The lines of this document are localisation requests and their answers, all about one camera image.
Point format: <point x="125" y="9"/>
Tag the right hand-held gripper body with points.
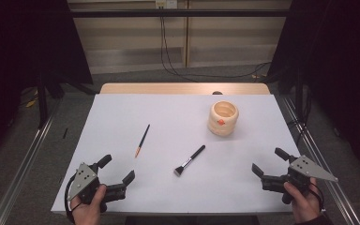
<point x="303" y="173"/>

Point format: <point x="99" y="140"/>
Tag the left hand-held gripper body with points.
<point x="87" y="187"/>

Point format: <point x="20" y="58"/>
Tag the thin black orange-tipped brush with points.
<point x="142" y="140"/>

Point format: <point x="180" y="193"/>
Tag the cream ribbed brush holder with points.
<point x="222" y="126"/>

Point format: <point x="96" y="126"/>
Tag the black makeup brush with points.
<point x="189" y="161"/>

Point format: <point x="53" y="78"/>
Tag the person's left hand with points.
<point x="89" y="212"/>

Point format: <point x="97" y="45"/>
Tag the person's right hand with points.
<point x="304" y="204"/>

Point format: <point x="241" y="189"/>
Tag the white table mat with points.
<point x="168" y="193"/>

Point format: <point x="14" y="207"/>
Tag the small black floor stick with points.
<point x="65" y="133"/>

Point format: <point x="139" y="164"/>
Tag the yellow floor tape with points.
<point x="31" y="103"/>

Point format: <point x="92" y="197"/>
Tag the black curtain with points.
<point x="18" y="47"/>
<point x="340" y="62"/>

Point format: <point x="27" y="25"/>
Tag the aluminium floor rail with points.
<point x="22" y="168"/>
<point x="322" y="156"/>

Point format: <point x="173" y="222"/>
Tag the black stand post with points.
<point x="42" y="103"/>
<point x="299" y="93"/>

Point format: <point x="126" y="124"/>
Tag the wooden wall post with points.
<point x="186" y="37"/>

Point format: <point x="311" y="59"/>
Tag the black horizontal frame bar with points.
<point x="181" y="13"/>

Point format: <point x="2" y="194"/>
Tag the white wall socket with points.
<point x="166" y="3"/>

